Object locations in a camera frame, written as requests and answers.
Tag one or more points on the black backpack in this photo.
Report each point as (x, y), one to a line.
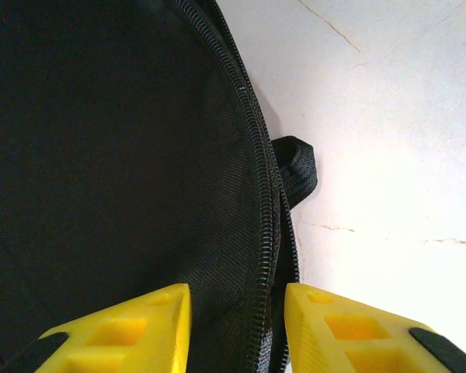
(101, 155)

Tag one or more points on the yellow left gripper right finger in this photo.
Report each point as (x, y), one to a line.
(310, 342)

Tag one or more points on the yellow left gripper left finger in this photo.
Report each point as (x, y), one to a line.
(159, 338)

